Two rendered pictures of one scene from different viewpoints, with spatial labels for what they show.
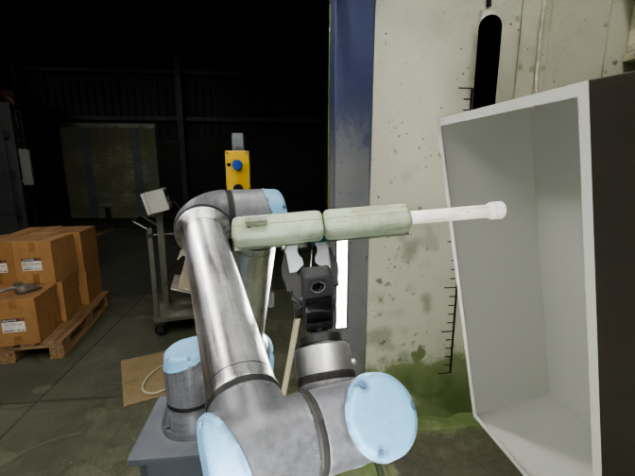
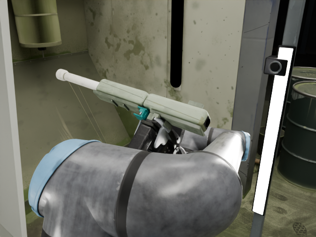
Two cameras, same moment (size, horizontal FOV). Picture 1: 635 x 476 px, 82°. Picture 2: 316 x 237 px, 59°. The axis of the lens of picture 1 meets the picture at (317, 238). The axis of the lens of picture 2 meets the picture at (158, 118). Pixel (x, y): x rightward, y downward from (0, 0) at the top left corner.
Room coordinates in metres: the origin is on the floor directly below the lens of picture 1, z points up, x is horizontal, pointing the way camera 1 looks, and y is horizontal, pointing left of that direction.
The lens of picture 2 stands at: (1.07, 0.43, 1.60)
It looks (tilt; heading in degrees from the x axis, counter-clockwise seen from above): 23 degrees down; 223
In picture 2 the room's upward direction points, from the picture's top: straight up
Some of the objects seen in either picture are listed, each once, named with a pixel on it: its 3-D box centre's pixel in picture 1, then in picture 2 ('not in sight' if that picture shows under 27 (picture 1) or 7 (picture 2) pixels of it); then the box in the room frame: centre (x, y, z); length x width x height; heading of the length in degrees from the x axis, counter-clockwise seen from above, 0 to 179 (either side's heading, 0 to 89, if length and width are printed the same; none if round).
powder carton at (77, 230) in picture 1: (73, 246); not in sight; (3.53, 2.40, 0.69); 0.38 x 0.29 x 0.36; 12
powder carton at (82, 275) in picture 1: (77, 281); not in sight; (3.54, 2.41, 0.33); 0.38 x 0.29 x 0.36; 13
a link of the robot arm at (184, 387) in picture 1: (192, 369); not in sight; (1.09, 0.41, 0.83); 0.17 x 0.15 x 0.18; 113
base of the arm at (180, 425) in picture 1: (192, 407); not in sight; (1.08, 0.42, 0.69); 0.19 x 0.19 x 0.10
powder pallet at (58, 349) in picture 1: (42, 322); not in sight; (3.12, 2.50, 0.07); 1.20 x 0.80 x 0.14; 13
